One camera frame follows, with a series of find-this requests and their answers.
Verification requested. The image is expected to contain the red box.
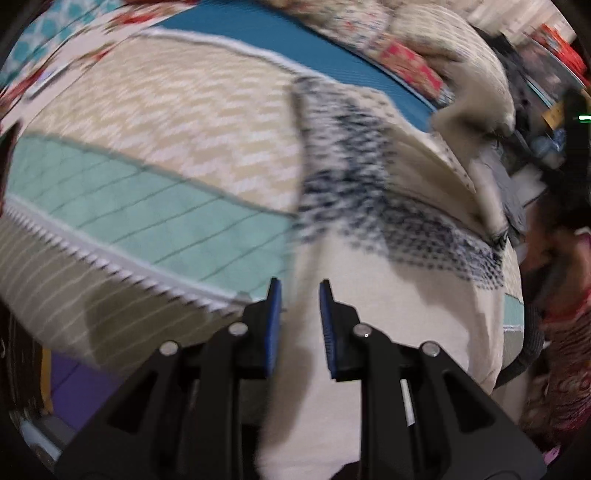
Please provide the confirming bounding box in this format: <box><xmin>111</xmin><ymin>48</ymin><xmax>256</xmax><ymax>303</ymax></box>
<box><xmin>531</xmin><ymin>25</ymin><xmax>589</xmax><ymax>77</ymax></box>

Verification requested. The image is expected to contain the cream patterned blanket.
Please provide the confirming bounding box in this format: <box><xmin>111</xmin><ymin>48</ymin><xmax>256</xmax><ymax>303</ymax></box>
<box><xmin>392</xmin><ymin>4</ymin><xmax>518</xmax><ymax>139</ymax></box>

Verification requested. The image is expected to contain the person's red patterned clothing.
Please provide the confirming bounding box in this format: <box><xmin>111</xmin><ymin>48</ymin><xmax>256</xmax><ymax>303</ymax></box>
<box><xmin>519</xmin><ymin>222</ymin><xmax>591</xmax><ymax>462</ymax></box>

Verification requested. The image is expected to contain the patterned mattress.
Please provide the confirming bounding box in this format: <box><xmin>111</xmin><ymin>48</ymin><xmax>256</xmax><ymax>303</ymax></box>
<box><xmin>0</xmin><ymin>9</ymin><xmax>527</xmax><ymax>398</ymax></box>

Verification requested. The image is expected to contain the white floral cloth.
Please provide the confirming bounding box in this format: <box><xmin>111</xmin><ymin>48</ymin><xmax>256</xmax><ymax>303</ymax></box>
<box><xmin>0</xmin><ymin>0</ymin><xmax>199</xmax><ymax>125</ymax></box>

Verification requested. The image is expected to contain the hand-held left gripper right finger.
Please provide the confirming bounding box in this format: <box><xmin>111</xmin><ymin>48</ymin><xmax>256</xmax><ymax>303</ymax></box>
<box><xmin>320</xmin><ymin>279</ymin><xmax>546</xmax><ymax>480</ymax></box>

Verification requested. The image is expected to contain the red floral quilt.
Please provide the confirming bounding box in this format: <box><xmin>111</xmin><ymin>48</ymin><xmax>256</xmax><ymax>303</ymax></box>
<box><xmin>259</xmin><ymin>0</ymin><xmax>455</xmax><ymax>104</ymax></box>

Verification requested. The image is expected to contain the grey padded jacket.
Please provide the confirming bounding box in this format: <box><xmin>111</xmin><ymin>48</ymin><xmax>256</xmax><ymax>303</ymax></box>
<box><xmin>475</xmin><ymin>148</ymin><xmax>527</xmax><ymax>234</ymax></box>

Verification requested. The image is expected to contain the cream dotted sweater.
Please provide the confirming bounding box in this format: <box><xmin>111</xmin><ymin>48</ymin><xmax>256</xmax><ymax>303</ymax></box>
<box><xmin>256</xmin><ymin>76</ymin><xmax>509</xmax><ymax>480</ymax></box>

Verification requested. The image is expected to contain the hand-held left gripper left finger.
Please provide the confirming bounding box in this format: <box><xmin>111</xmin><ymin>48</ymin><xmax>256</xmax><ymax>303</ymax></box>
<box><xmin>55</xmin><ymin>277</ymin><xmax>283</xmax><ymax>480</ymax></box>

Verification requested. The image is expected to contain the teal wavy patterned pillow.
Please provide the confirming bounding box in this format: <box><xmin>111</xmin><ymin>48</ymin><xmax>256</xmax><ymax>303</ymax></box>
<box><xmin>7</xmin><ymin>0</ymin><xmax>121</xmax><ymax>90</ymax></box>

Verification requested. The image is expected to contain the dark ribbed cloth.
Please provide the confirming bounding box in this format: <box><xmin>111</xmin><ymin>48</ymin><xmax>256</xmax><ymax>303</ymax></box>
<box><xmin>496</xmin><ymin>305</ymin><xmax>546</xmax><ymax>388</ymax></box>

